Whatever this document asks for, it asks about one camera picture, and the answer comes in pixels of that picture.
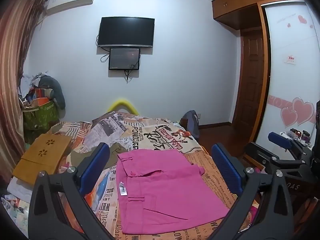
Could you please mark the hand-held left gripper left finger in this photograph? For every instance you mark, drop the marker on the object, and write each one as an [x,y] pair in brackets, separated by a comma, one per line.
[96,160]

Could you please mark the yellow foam pad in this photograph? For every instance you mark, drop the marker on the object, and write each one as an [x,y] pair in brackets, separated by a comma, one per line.
[122,103]

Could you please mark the pink pants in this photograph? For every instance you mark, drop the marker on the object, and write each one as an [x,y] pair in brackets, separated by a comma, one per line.
[170,190]

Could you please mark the newspaper print blanket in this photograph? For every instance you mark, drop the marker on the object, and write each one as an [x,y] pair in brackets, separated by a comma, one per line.
[160,135]

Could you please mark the wooden lap tray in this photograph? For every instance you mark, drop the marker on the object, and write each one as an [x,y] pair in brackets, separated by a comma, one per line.
[37,160]

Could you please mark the dark cosmetic jar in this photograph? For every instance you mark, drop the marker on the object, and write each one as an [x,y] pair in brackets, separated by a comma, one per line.
[305,135]

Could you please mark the small black wall monitor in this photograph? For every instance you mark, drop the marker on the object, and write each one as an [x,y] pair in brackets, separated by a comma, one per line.
[124,58]

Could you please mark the red paper sticker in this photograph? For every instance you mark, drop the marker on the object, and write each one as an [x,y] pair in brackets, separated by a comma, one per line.
[291,60]

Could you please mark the white air conditioner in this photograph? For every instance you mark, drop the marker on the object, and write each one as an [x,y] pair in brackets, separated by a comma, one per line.
[70,0]

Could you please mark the brown striped curtain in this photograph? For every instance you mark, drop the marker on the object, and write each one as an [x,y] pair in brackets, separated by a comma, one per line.
[12,67]

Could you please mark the wooden overhead cabinet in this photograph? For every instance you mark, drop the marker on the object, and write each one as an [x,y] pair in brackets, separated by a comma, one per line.
[237,5]

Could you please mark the white heart sliding door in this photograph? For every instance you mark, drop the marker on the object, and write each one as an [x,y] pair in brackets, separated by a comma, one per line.
[287,92]

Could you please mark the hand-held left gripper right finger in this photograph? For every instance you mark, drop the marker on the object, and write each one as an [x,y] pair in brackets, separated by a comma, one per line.
[226,167]

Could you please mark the white folded cloth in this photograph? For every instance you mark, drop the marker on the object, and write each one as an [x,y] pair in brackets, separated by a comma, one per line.
[18,188]

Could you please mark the blue backpack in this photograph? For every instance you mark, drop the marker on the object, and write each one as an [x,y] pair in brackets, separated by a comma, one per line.
[192,123]

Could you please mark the green fabric bag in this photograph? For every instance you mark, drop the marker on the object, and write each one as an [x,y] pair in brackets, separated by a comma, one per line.
[41,116]

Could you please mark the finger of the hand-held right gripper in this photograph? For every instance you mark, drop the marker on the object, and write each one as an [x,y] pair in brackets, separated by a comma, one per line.
[270,161]
[278,139]

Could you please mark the wooden door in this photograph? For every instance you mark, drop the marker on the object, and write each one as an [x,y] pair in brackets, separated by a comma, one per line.
[250,80]

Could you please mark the olive green garment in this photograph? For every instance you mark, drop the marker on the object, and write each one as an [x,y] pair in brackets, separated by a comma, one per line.
[118,151]

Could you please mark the black wall television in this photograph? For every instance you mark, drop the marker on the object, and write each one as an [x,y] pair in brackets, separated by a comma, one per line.
[126,31]

